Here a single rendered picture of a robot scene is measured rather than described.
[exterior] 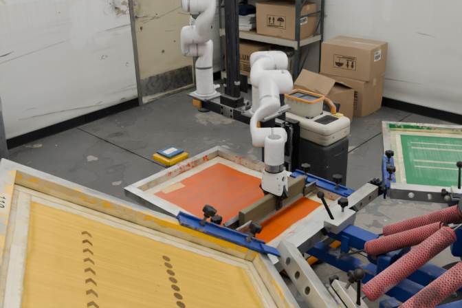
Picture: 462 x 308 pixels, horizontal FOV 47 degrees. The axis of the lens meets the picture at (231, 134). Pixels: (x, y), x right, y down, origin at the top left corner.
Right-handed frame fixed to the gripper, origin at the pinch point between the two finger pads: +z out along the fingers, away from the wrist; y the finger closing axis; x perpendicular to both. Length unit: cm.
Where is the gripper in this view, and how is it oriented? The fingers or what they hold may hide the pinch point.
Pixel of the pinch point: (273, 203)
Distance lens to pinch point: 212.0
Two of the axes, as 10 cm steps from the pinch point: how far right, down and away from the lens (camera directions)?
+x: -6.8, 3.0, -6.6
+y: -7.3, -2.5, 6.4
